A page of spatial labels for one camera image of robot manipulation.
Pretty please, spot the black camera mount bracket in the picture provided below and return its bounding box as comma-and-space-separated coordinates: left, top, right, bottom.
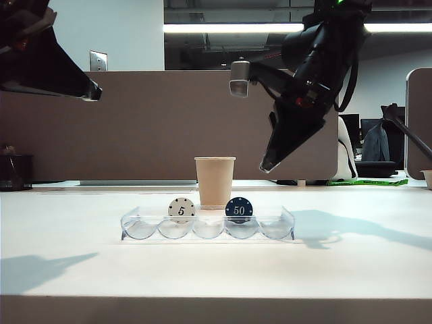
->
248, 63, 298, 102

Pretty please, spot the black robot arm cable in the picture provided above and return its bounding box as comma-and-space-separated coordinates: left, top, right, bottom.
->
333, 33, 360, 112

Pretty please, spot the brown paper cup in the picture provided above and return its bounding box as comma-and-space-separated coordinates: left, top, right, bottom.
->
194, 156, 236, 211

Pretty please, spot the narrow brown desk divider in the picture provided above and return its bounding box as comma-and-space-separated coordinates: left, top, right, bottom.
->
405, 67, 432, 180

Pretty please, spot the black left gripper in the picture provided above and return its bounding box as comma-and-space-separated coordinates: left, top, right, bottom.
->
0, 7, 103, 102

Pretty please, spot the blue poker chip 50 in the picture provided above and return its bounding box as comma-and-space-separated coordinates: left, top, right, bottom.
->
225, 197, 254, 225

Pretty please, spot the white ceiling light strip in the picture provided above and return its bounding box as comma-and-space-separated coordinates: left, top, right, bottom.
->
163, 22, 432, 34

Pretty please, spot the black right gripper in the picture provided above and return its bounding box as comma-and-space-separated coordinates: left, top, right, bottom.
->
259, 62, 333, 173

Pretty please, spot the grey jacket on chair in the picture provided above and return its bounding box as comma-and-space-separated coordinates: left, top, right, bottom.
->
361, 121, 391, 163

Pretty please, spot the black computer monitor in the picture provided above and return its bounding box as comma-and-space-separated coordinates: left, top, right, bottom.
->
339, 113, 361, 149

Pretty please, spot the green tape strip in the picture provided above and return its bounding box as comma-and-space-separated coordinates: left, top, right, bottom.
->
326, 178, 409, 187

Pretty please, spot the black office chair seat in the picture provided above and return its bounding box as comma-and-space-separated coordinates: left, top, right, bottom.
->
354, 161, 399, 178

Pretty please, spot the black mesh pen holder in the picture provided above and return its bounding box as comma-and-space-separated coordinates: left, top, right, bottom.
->
0, 154, 34, 192

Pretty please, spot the metal wall outlet plate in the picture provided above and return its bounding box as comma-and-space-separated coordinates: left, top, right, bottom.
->
88, 50, 109, 72

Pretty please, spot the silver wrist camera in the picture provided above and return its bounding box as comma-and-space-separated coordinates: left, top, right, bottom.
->
229, 60, 251, 98

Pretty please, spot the grey divider base rail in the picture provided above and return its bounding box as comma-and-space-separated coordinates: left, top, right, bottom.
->
79, 180, 198, 186

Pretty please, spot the black slanted pole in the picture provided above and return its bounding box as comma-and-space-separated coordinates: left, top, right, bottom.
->
380, 103, 432, 155

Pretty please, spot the white poker chip 5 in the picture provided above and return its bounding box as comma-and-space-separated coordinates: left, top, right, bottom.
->
167, 197, 196, 225

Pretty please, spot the wide brown desk divider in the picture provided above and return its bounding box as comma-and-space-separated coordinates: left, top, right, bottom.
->
0, 70, 340, 183

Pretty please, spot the clear plastic chip tray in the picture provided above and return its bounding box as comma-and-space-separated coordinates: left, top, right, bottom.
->
120, 205, 296, 241

